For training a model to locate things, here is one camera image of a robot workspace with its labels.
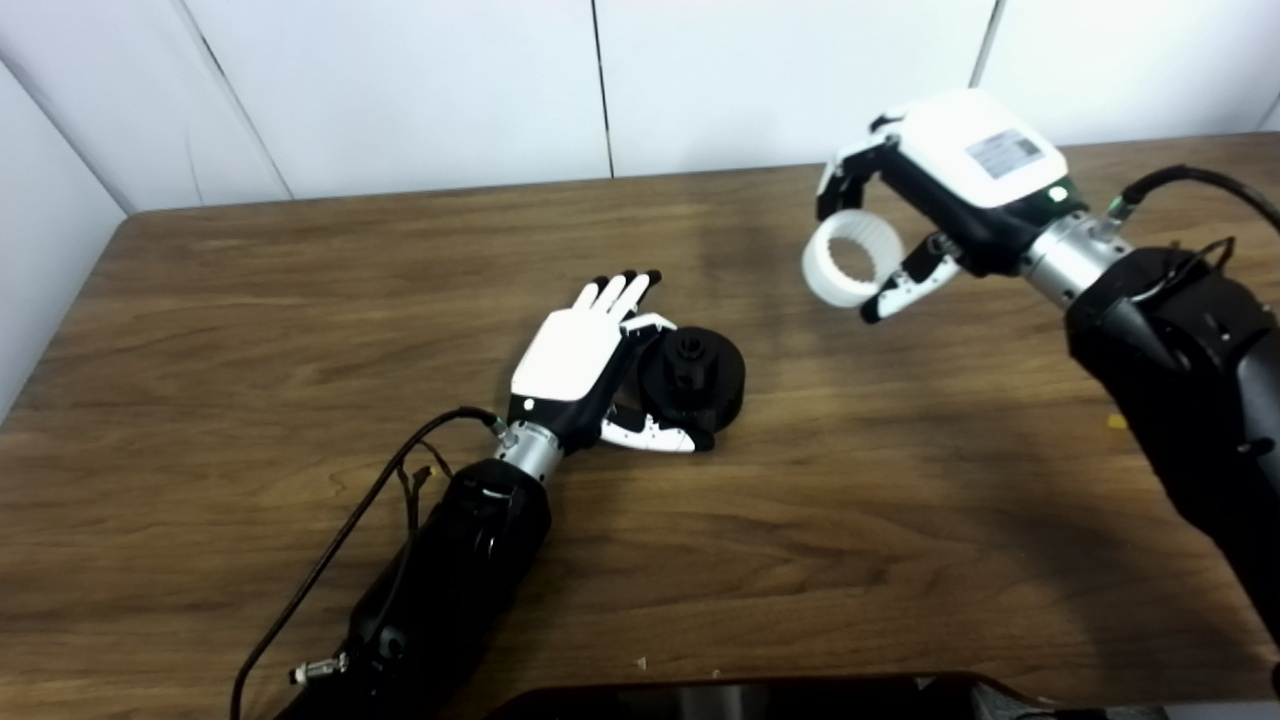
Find left forearm silver connector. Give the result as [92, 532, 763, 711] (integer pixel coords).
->
[289, 651, 350, 688]

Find left arm thin wires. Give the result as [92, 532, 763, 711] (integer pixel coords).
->
[394, 464, 452, 543]

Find white ring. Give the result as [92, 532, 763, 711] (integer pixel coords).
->
[800, 208, 907, 309]

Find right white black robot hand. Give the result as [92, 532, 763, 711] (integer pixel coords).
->
[814, 87, 1092, 325]

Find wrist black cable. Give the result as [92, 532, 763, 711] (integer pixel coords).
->
[1104, 164, 1280, 237]
[229, 405, 517, 720]

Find arm thin wires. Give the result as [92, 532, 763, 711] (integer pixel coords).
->
[1150, 236, 1239, 302]
[394, 464, 452, 543]

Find right arm thin wires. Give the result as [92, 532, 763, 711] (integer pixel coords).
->
[1150, 236, 1239, 302]

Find round black part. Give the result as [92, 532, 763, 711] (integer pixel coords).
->
[636, 324, 748, 437]

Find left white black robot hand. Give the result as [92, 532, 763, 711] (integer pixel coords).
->
[504, 269, 717, 457]

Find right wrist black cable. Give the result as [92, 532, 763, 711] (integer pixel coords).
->
[1104, 164, 1280, 237]

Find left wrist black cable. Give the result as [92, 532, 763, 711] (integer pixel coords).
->
[229, 405, 517, 720]

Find glossy black robot chest panel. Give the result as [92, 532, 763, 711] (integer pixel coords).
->
[485, 672, 1101, 720]

